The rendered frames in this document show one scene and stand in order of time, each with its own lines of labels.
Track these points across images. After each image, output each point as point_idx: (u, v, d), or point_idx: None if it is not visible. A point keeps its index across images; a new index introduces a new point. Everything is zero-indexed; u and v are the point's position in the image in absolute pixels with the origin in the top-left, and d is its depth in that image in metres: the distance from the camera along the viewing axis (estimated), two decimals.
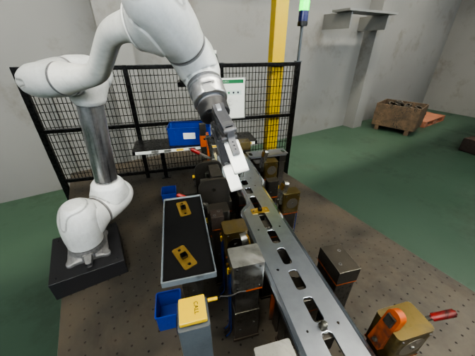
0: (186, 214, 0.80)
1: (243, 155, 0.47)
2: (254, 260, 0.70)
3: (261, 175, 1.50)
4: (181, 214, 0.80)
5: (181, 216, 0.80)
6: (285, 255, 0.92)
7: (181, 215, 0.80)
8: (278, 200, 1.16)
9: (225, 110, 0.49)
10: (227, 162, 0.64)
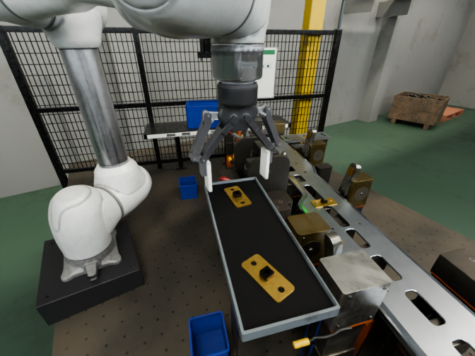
0: (244, 204, 0.52)
1: (262, 161, 0.55)
2: (373, 280, 0.41)
3: None
4: (237, 204, 0.52)
5: (237, 207, 0.51)
6: None
7: (237, 206, 0.51)
8: (343, 190, 0.87)
9: None
10: (191, 151, 0.46)
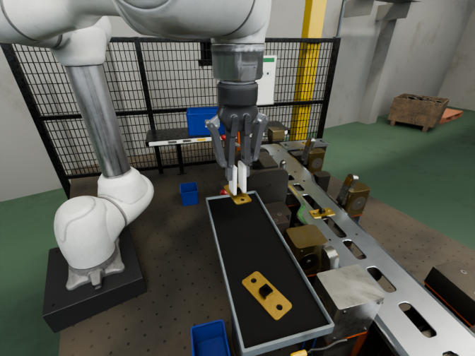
0: (244, 201, 0.52)
1: (240, 174, 0.54)
2: (367, 295, 0.44)
3: None
4: (237, 201, 0.52)
5: (237, 204, 0.51)
6: (372, 276, 0.65)
7: (237, 203, 0.51)
8: (341, 200, 0.89)
9: None
10: (218, 158, 0.49)
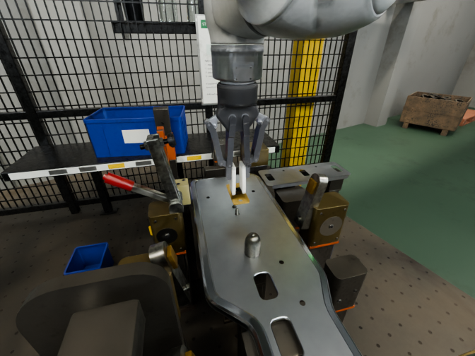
0: (242, 202, 0.52)
1: None
2: None
3: (301, 234, 0.61)
4: (234, 200, 0.52)
5: (235, 204, 0.51)
6: None
7: (234, 203, 0.51)
8: None
9: None
10: (217, 157, 0.49)
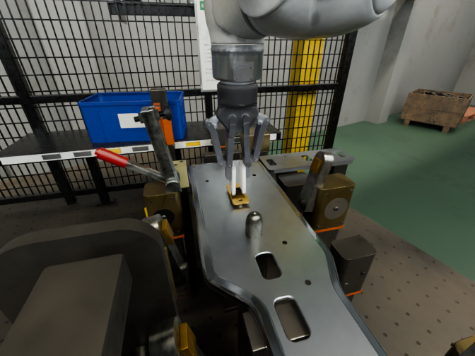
0: (242, 202, 0.52)
1: None
2: None
3: (305, 219, 0.58)
4: (234, 200, 0.52)
5: (235, 204, 0.51)
6: None
7: (235, 203, 0.51)
8: None
9: None
10: (217, 157, 0.49)
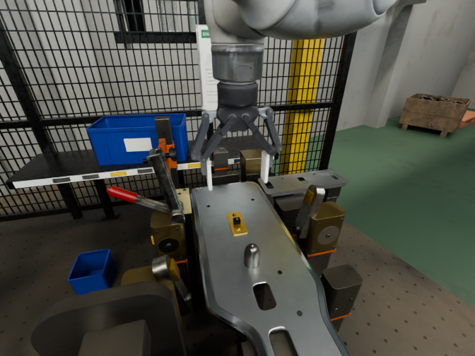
0: (241, 232, 0.56)
1: (264, 164, 0.54)
2: None
3: (299, 243, 0.62)
4: (234, 231, 0.56)
5: (234, 234, 0.56)
6: None
7: (234, 233, 0.56)
8: None
9: None
10: (193, 150, 0.47)
